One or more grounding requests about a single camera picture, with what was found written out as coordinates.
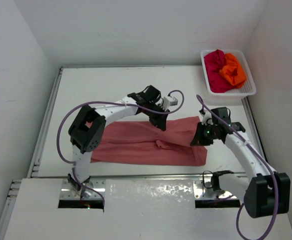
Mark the magenta crumpled t shirt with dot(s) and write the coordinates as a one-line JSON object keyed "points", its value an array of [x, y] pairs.
{"points": [[214, 62]]}

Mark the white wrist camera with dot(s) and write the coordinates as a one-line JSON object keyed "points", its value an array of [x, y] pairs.
{"points": [[169, 101], [206, 118]]}

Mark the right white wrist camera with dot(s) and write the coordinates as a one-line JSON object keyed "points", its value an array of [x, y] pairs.
{"points": [[206, 118]]}

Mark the metal base plate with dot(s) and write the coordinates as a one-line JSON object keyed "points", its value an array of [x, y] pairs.
{"points": [[202, 192], [68, 193]]}

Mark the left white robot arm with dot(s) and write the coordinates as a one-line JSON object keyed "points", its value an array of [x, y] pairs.
{"points": [[88, 127]]}

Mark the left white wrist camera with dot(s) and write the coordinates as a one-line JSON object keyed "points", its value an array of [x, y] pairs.
{"points": [[169, 101]]}

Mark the salmon pink t shirt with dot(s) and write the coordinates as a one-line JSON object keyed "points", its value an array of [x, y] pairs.
{"points": [[140, 143]]}

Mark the white plastic basket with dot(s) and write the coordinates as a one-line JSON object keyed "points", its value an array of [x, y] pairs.
{"points": [[248, 88]]}

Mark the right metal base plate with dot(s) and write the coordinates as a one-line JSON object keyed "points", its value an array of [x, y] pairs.
{"points": [[202, 192]]}

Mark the orange crumpled t shirt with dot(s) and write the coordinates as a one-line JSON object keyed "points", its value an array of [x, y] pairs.
{"points": [[233, 72]]}

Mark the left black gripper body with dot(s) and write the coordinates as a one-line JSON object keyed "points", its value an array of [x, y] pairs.
{"points": [[157, 116]]}

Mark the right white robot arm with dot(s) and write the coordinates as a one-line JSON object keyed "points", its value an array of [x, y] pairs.
{"points": [[265, 191]]}

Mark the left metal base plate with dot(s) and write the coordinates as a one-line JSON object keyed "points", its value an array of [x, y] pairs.
{"points": [[68, 193]]}

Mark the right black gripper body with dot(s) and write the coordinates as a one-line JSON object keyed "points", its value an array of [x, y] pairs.
{"points": [[202, 133]]}

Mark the white foam front board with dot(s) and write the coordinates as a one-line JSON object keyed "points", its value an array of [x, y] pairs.
{"points": [[135, 209]]}

